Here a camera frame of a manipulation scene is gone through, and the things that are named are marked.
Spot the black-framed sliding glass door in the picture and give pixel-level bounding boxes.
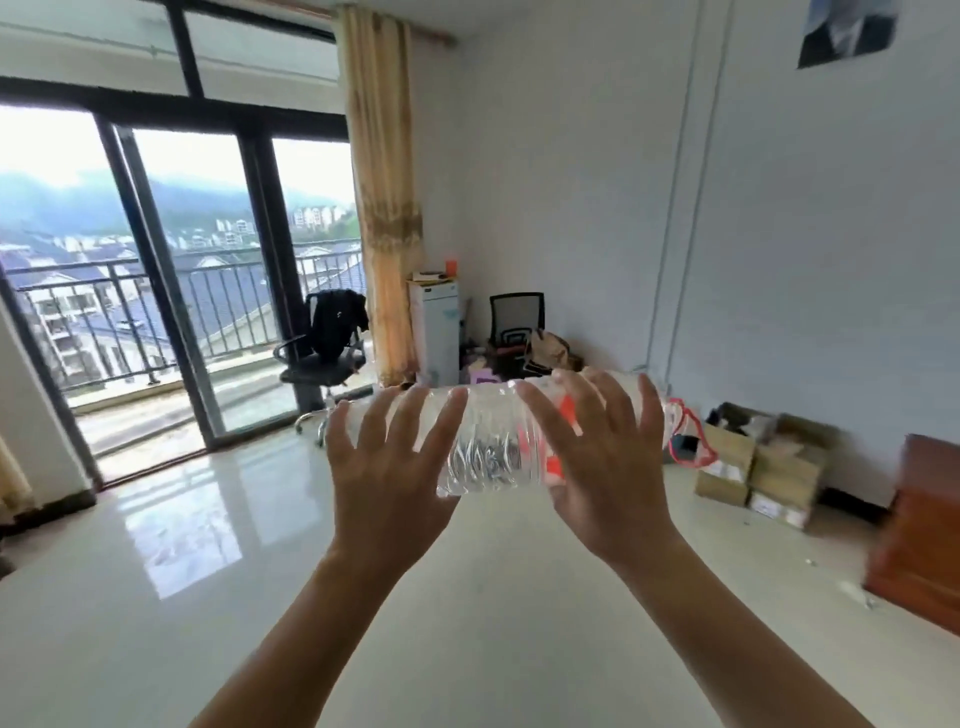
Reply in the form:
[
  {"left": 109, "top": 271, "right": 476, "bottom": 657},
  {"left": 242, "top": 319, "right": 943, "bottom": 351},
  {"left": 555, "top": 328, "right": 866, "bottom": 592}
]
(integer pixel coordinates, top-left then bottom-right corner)
[{"left": 0, "top": 0, "right": 365, "bottom": 489}]

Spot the person's right hand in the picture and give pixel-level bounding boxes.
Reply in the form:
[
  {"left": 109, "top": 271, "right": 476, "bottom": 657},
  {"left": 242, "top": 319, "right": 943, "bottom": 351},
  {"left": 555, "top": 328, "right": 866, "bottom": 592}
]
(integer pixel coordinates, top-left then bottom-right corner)
[{"left": 513, "top": 367, "right": 685, "bottom": 573}]

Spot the black jacket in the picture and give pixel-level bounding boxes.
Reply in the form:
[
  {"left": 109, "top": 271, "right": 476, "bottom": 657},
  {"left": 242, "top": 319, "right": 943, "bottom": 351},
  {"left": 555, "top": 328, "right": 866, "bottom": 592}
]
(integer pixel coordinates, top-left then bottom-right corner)
[{"left": 307, "top": 290, "right": 370, "bottom": 361}]

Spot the cluster of dark shoes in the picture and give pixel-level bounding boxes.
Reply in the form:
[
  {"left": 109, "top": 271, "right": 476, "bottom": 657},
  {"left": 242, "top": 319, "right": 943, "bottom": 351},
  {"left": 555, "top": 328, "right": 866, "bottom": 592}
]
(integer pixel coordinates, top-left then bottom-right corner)
[{"left": 0, "top": 488, "right": 99, "bottom": 538}]

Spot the orange wooden cabinet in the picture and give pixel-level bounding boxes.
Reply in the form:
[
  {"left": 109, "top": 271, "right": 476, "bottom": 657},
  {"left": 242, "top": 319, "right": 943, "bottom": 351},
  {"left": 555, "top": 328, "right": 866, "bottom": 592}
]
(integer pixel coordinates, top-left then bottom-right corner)
[{"left": 862, "top": 433, "right": 960, "bottom": 637}]

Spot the beige bag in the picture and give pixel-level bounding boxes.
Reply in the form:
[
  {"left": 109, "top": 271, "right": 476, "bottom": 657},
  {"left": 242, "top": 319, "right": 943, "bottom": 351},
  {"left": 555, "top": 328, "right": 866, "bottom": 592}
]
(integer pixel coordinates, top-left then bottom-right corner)
[{"left": 522, "top": 329, "right": 583, "bottom": 376}]

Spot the white wall conduit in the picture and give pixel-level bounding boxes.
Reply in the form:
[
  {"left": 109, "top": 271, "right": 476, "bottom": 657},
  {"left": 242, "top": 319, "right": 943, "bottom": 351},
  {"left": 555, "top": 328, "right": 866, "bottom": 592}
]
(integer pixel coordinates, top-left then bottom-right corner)
[
  {"left": 663, "top": 0, "right": 734, "bottom": 376},
  {"left": 643, "top": 0, "right": 706, "bottom": 373}
]

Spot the person's left forearm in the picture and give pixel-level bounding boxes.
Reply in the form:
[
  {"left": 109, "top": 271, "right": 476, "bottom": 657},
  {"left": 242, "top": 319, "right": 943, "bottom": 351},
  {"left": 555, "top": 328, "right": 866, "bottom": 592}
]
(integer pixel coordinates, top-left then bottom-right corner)
[{"left": 191, "top": 551, "right": 410, "bottom": 728}]

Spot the dark portrait poster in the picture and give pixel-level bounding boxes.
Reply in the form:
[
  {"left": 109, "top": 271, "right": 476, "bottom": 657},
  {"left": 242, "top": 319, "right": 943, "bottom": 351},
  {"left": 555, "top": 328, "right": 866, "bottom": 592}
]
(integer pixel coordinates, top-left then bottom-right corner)
[{"left": 796, "top": 0, "right": 901, "bottom": 70}]

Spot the small white fridge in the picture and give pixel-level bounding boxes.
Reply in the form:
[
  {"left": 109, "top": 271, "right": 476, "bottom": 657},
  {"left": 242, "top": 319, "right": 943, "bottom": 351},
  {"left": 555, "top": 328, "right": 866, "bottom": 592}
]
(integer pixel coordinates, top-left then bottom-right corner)
[{"left": 407, "top": 277, "right": 461, "bottom": 388}]

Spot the person's left hand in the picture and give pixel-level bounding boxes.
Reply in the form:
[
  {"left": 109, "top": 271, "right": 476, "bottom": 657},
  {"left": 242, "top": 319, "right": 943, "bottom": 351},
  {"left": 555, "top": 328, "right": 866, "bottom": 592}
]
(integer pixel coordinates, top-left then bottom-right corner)
[{"left": 323, "top": 385, "right": 470, "bottom": 575}]

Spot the person's right forearm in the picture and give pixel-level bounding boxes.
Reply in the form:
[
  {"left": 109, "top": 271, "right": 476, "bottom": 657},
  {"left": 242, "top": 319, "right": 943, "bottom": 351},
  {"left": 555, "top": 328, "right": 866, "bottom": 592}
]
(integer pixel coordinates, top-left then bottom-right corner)
[{"left": 614, "top": 528, "right": 875, "bottom": 728}]

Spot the beige curtain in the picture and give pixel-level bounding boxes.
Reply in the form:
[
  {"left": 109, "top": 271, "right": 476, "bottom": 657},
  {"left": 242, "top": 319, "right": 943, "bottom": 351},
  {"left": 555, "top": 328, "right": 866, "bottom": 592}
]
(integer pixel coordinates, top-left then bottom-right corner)
[
  {"left": 333, "top": 3, "right": 429, "bottom": 388},
  {"left": 0, "top": 434, "right": 35, "bottom": 519}
]

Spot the large bottle red ring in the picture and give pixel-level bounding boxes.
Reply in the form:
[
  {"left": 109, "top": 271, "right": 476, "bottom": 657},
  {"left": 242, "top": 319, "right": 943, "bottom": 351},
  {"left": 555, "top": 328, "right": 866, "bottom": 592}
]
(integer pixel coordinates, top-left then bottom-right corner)
[{"left": 329, "top": 371, "right": 718, "bottom": 500}]

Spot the black mesh office chair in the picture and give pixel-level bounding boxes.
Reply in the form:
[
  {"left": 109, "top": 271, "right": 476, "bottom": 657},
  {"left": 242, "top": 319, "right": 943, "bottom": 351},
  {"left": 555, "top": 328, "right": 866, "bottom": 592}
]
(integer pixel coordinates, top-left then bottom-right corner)
[{"left": 487, "top": 292, "right": 547, "bottom": 376}]

